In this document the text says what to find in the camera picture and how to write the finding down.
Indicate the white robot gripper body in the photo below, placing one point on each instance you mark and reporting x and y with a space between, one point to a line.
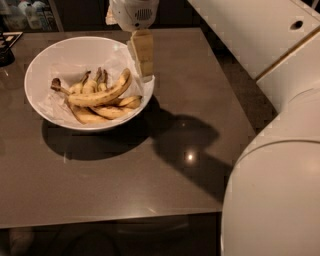
132 15

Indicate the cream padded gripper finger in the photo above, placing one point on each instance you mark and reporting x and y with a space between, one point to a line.
109 19
141 48

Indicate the long yellow banana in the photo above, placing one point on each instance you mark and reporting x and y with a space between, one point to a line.
96 98

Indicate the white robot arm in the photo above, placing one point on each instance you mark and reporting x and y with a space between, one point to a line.
272 201

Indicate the white ceramic bowl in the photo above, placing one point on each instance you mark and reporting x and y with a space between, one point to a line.
72 50

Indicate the yellow banana bunch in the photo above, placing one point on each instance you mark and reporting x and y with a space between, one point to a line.
110 111

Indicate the white paper bowl liner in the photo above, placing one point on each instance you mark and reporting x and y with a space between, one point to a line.
77 76

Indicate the shelf with bottles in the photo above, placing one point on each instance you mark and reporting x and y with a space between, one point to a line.
30 16

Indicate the black object at left edge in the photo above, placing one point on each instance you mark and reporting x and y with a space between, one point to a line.
7 40

